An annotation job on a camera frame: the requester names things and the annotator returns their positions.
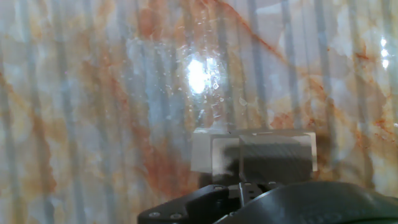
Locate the orange marble pattern mat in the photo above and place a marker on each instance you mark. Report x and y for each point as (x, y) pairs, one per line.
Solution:
(93, 93)

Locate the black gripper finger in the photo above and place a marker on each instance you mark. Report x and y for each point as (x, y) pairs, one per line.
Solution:
(199, 205)

